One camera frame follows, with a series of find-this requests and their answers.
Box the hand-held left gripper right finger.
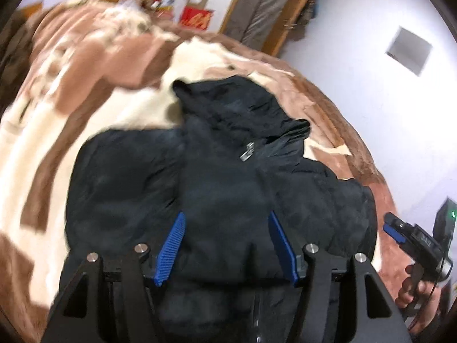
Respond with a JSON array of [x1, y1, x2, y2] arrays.
[[268, 211, 415, 343]]

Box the person's right forearm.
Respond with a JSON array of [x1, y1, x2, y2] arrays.
[[410, 289, 457, 342]]

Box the wooden cabinet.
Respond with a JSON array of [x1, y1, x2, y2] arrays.
[[19, 2, 44, 18]]

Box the black puffer jacket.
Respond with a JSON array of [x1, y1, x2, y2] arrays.
[[64, 75, 379, 343]]

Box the person's right hand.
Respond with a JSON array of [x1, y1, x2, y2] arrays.
[[396, 275, 441, 312]]

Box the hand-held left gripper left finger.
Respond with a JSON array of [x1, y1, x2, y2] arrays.
[[41, 212, 186, 343]]

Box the red box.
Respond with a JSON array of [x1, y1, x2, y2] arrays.
[[179, 2, 215, 30]]

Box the hanging dark clothes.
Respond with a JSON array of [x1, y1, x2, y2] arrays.
[[286, 0, 318, 41]]

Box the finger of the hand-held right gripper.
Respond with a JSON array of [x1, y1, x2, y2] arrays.
[[383, 212, 406, 244]]

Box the brown and cream printed blanket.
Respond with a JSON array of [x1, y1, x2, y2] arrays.
[[0, 0, 397, 343]]

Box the grey wall panel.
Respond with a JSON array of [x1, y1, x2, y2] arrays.
[[386, 27, 433, 77]]

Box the brown puffer jacket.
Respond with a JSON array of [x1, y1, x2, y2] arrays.
[[0, 16, 40, 91]]

